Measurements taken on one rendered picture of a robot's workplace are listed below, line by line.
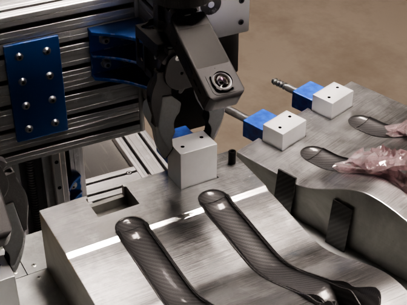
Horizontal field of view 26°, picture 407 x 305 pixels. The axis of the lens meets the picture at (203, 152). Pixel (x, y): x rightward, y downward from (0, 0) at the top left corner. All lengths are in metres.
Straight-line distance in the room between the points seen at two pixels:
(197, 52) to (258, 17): 2.50
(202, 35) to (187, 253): 0.24
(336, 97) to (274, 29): 2.10
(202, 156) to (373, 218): 0.22
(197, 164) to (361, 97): 0.36
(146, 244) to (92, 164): 1.29
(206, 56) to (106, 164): 1.34
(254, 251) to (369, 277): 0.16
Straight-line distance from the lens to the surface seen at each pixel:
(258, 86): 3.00
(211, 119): 1.06
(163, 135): 1.04
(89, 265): 0.98
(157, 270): 0.98
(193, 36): 0.97
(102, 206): 1.08
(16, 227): 0.86
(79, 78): 1.45
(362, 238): 1.11
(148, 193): 1.06
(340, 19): 3.47
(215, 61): 0.96
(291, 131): 1.20
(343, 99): 1.28
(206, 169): 1.07
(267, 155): 1.19
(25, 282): 1.10
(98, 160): 2.29
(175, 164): 1.06
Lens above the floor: 1.54
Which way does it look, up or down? 35 degrees down
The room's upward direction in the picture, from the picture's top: straight up
